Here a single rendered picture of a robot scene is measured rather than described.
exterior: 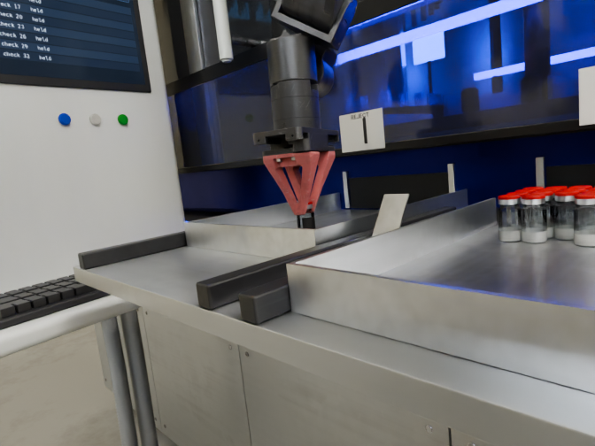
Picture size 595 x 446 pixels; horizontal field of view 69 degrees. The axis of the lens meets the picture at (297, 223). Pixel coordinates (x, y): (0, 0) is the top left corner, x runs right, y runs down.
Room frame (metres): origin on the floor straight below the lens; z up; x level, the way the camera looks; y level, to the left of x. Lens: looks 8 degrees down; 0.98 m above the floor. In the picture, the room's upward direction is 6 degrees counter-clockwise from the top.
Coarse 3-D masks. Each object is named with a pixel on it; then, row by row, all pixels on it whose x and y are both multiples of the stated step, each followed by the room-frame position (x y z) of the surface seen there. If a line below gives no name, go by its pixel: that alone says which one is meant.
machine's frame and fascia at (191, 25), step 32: (192, 0) 1.01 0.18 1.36; (384, 0) 0.65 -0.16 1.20; (416, 0) 0.62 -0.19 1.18; (192, 32) 1.03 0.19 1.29; (192, 64) 1.04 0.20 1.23; (224, 64) 0.95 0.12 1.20; (512, 128) 0.53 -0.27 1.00; (544, 128) 0.51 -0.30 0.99; (576, 128) 0.48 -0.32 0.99; (256, 160) 0.90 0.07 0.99
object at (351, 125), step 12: (348, 120) 0.71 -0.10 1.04; (360, 120) 0.70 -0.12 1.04; (372, 120) 0.68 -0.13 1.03; (348, 132) 0.72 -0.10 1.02; (360, 132) 0.70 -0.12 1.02; (372, 132) 0.68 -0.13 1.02; (348, 144) 0.72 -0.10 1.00; (360, 144) 0.70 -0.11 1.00; (372, 144) 0.68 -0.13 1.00; (384, 144) 0.67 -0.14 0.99
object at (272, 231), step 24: (456, 192) 0.63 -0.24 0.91; (216, 216) 0.65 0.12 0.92; (240, 216) 0.68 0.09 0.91; (264, 216) 0.71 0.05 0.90; (288, 216) 0.75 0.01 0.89; (336, 216) 0.75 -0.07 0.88; (360, 216) 0.72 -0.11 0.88; (408, 216) 0.54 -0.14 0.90; (192, 240) 0.60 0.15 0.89; (216, 240) 0.56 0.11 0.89; (240, 240) 0.52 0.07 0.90; (264, 240) 0.48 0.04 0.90; (288, 240) 0.46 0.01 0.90; (312, 240) 0.43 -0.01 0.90
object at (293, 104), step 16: (304, 80) 0.51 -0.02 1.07; (272, 96) 0.52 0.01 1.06; (288, 96) 0.51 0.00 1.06; (304, 96) 0.51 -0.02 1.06; (288, 112) 0.51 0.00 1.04; (304, 112) 0.51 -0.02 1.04; (288, 128) 0.48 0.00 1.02; (304, 128) 0.48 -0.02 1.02; (320, 128) 0.51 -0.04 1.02; (256, 144) 0.50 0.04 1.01
